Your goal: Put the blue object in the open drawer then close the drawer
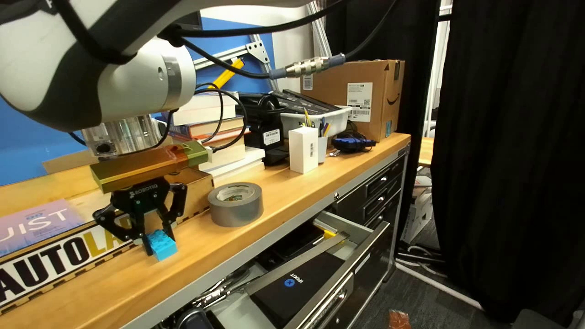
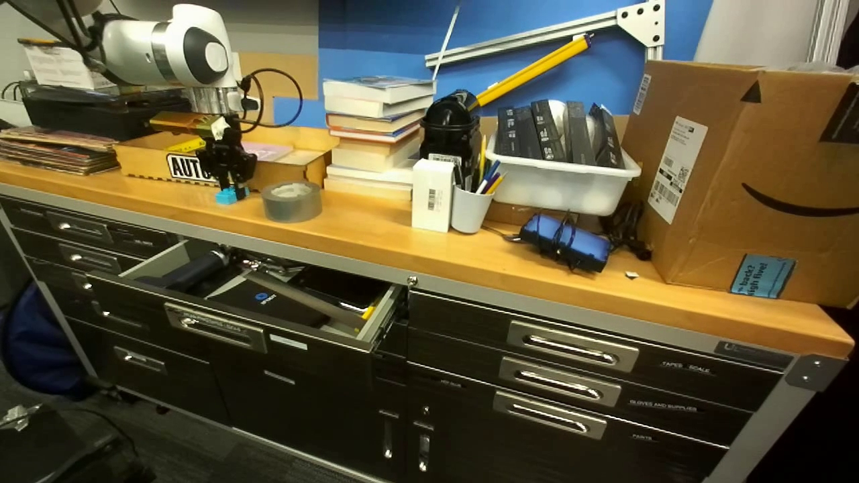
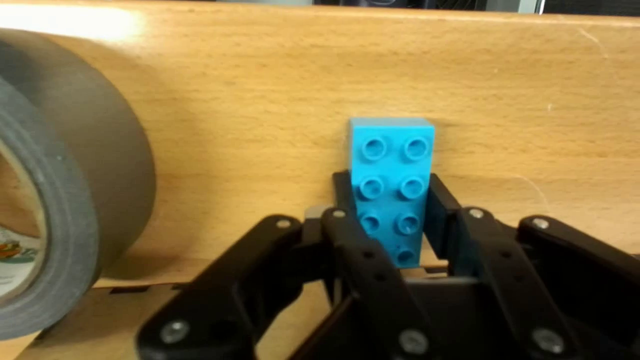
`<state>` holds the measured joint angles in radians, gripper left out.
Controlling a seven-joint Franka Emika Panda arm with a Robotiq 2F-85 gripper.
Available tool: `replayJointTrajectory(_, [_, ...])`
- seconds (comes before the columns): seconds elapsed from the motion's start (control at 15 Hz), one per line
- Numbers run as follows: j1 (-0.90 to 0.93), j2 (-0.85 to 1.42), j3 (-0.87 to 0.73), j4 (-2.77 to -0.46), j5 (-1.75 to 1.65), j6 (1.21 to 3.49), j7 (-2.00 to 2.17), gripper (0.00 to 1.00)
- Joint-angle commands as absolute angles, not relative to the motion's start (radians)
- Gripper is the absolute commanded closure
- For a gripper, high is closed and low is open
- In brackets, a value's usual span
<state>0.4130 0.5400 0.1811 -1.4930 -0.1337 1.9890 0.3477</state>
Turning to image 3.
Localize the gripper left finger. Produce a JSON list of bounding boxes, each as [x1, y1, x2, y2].
[[136, 170, 436, 360]]

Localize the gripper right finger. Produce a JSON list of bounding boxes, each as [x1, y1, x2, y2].
[[423, 173, 640, 360]]

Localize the blue toy building brick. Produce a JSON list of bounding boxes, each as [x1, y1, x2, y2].
[[348, 117, 436, 269]]

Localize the roll of grey duct tape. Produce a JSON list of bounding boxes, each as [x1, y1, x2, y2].
[[0, 28, 157, 341]]

